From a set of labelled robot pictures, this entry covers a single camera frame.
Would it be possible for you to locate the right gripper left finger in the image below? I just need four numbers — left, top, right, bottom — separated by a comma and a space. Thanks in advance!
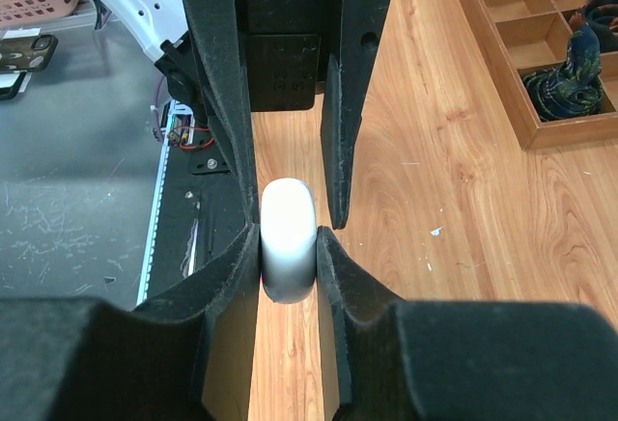
1, 224, 260, 420

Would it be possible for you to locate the dark coiled band middle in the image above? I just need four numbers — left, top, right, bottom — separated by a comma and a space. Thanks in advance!
568, 0, 618, 53

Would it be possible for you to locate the black smartphone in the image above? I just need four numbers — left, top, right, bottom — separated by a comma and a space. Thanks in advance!
1, 35, 58, 73

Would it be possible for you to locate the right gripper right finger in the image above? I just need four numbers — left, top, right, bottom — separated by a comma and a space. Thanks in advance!
317, 227, 617, 420

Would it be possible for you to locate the white round case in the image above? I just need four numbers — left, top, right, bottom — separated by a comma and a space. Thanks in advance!
260, 178, 318, 304

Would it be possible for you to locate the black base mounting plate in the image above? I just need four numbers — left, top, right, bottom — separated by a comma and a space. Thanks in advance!
136, 99, 245, 304

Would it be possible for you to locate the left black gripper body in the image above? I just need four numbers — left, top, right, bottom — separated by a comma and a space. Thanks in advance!
236, 0, 334, 112

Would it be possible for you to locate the dark coiled band lower right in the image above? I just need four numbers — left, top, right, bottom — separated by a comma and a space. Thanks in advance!
521, 22, 604, 122

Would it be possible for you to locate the wooden compartment tray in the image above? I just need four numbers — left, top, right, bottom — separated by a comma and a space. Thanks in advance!
460, 0, 617, 150

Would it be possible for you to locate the dark coiled band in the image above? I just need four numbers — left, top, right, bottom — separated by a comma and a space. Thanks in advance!
521, 22, 604, 122
568, 0, 618, 53

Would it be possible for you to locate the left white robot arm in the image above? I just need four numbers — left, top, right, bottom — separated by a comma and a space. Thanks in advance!
101, 0, 391, 229

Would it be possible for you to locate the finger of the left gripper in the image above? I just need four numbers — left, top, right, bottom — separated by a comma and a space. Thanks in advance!
183, 0, 256, 222
321, 0, 391, 229

